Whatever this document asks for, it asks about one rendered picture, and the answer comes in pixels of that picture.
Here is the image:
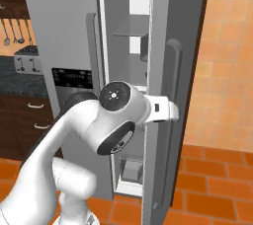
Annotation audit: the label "hanging metal spatula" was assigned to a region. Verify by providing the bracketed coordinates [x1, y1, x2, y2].
[8, 18, 19, 44]

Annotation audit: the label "silver toaster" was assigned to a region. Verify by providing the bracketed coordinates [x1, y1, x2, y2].
[13, 44, 44, 76]

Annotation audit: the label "hanging metal ladle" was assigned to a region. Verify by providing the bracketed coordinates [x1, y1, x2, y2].
[0, 18, 12, 47]

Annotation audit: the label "dark wood base cupboards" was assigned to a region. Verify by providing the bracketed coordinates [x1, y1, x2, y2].
[0, 92, 64, 162]

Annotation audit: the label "dark grey fridge door bin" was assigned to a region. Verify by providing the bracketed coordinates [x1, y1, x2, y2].
[139, 33, 150, 63]

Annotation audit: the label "plain grey fridge door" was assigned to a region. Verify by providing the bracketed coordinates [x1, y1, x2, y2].
[140, 0, 212, 225]

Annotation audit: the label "grey fridge drawer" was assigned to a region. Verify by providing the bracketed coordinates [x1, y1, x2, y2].
[118, 157, 144, 185]

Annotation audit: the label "hanging metal spoon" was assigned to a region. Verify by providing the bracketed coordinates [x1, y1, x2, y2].
[16, 18, 26, 45]

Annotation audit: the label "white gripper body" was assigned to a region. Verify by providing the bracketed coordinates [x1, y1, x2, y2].
[166, 99, 181, 122]

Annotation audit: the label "grey fridge door with dispenser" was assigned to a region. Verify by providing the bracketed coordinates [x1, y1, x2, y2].
[19, 0, 116, 201]

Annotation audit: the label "grey fridge interior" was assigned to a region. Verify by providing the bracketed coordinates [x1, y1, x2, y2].
[96, 0, 153, 198]

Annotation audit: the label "hanging metal utensil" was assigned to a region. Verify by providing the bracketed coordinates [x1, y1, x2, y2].
[25, 18, 35, 46]

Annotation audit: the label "grey fridge door handle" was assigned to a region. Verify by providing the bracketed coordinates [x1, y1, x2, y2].
[85, 12, 104, 93]
[162, 37, 184, 207]

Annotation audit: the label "grey fridge shelf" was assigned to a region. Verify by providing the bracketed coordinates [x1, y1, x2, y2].
[113, 14, 150, 38]

